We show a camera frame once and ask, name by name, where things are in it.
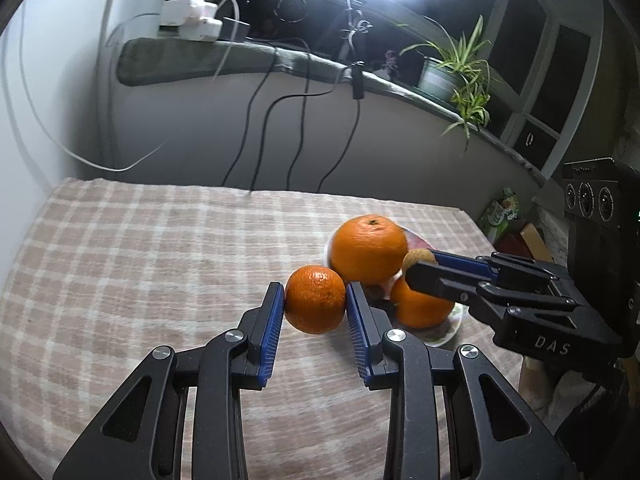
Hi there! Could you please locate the small brown kiwi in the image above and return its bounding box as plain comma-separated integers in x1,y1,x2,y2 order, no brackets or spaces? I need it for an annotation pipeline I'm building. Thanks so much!
401,248,438,274

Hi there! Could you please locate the large rough orange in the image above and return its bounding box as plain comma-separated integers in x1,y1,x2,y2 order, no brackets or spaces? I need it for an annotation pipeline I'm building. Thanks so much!
329,214,408,285

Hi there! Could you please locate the mandarin with stem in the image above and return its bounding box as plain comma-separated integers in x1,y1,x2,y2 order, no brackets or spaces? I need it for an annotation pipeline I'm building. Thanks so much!
284,266,346,335

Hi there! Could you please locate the green snack packet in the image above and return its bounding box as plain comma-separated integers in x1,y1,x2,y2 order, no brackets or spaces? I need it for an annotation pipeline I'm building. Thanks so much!
477,188,521,244

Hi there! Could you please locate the large orange on plate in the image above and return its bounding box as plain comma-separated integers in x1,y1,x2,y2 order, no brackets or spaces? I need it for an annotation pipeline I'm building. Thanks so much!
390,276,454,330

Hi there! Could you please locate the floral white plate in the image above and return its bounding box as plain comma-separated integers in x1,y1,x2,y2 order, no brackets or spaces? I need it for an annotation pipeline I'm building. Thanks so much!
322,224,466,349

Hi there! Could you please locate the green kiwi fruit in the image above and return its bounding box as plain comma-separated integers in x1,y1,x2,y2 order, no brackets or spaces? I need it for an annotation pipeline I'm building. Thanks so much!
362,285,390,304

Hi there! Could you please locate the checked beige tablecloth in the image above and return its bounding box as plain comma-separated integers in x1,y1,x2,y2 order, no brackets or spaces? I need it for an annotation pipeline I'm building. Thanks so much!
0,176,526,480

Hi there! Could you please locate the potted spider plant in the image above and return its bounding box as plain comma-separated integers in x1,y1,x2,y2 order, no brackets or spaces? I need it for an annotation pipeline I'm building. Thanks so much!
399,15,494,152

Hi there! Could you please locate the black power adapter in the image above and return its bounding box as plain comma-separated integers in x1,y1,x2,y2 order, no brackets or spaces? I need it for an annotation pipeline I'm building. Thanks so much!
218,18,250,42

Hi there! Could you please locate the black looped cable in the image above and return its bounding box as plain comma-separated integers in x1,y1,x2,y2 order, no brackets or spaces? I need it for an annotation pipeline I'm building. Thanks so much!
316,98,362,194

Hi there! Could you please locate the black cable with inline box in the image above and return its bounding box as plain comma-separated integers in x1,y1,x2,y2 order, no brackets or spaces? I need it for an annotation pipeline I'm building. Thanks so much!
248,58,366,192

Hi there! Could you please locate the black cable middle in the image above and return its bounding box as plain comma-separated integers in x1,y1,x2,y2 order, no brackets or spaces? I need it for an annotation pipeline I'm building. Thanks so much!
285,52,313,191

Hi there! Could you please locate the black cable left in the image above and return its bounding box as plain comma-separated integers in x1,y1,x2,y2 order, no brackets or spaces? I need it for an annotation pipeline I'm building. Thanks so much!
220,46,279,189

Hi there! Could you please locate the white cable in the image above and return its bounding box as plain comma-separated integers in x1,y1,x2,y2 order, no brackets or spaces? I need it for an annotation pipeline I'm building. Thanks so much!
2,0,241,174

